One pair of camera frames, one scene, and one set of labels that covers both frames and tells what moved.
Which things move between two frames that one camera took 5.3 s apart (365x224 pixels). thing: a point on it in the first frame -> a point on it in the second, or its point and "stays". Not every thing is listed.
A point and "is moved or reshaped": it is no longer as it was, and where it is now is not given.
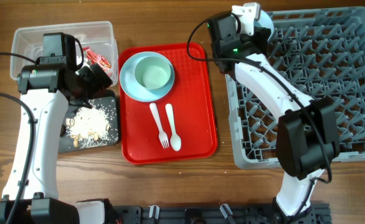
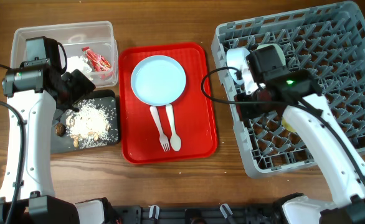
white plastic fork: [162, 136] stays
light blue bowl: [265, 22] is moved or reshaped
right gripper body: [256, 40] -> [250, 110]
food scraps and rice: [93, 126] stays
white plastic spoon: [175, 140] stays
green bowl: [152, 72] -> [270, 55]
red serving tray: [192, 108] stays
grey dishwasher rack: [333, 54] stays
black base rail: [316, 213] stays
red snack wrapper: [93, 58] stays
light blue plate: [133, 89] -> [158, 80]
